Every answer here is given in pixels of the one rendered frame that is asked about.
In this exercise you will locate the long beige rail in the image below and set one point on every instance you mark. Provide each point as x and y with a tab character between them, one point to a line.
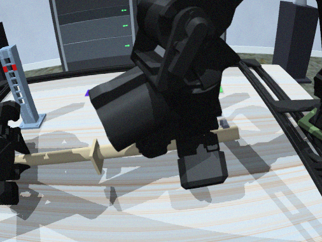
97	154

